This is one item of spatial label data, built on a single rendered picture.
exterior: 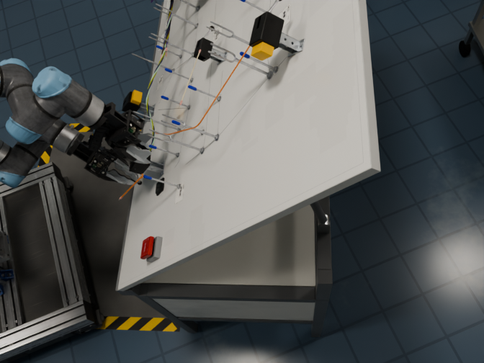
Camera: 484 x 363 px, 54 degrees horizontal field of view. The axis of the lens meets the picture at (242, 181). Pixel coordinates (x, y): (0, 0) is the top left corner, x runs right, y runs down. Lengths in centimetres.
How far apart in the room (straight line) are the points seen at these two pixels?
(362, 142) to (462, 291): 178
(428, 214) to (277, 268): 117
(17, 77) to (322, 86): 75
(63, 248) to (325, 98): 179
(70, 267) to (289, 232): 117
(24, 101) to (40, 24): 243
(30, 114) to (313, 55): 65
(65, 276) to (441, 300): 170
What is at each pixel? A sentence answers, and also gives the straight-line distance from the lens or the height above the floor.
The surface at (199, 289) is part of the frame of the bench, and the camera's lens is 151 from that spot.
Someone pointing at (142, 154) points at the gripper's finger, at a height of 118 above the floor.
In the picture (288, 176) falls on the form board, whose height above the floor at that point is 152.
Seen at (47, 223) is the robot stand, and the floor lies 23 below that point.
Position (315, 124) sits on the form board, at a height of 157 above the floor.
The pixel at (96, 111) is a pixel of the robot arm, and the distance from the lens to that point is 118.
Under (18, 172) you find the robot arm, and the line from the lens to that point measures 149.
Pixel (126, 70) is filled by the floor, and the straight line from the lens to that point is 309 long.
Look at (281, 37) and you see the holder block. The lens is 91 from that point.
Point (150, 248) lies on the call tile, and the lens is 123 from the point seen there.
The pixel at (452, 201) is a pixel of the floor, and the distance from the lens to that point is 255.
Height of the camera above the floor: 224
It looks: 63 degrees down
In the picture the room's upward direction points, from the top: 15 degrees counter-clockwise
